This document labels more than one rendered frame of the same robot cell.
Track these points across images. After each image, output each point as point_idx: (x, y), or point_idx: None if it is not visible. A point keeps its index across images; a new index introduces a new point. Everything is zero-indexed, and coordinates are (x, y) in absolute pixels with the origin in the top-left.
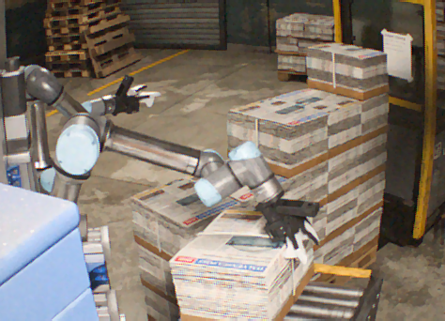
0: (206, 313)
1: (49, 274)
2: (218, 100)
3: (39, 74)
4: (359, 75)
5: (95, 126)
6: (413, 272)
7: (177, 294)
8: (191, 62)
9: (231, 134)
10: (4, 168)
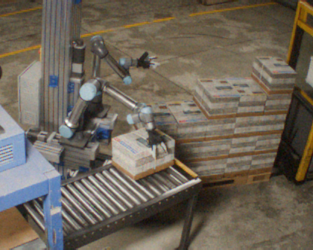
0: (118, 162)
1: (19, 137)
2: (264, 50)
3: (97, 44)
4: (270, 81)
5: (98, 84)
6: (282, 198)
7: (112, 151)
8: (269, 14)
9: (195, 89)
10: (66, 82)
